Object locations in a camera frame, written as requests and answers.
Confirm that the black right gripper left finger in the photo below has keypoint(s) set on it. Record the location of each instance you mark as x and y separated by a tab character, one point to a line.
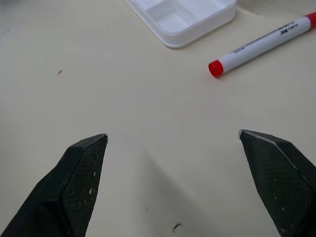
66	187

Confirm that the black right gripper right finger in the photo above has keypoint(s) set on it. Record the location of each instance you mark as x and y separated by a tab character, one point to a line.
279	177

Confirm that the white marker with red cap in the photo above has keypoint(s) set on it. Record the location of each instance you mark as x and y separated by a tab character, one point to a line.
261	44

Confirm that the white plastic tray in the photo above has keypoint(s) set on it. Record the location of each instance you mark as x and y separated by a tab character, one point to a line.
182	19

